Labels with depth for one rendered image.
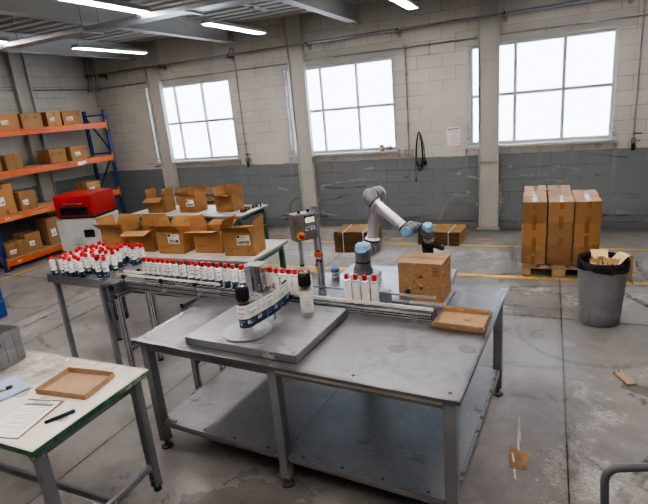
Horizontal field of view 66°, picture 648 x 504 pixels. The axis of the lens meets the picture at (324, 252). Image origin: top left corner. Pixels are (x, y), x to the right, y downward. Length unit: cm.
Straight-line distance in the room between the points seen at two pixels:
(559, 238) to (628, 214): 246
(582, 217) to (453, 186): 288
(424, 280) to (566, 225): 323
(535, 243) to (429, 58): 365
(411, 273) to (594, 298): 223
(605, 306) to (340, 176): 541
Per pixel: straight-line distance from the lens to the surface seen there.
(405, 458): 309
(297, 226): 342
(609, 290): 512
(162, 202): 830
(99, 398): 298
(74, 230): 864
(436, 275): 335
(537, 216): 631
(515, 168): 850
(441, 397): 246
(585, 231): 637
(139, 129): 1155
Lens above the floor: 216
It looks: 16 degrees down
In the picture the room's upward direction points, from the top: 5 degrees counter-clockwise
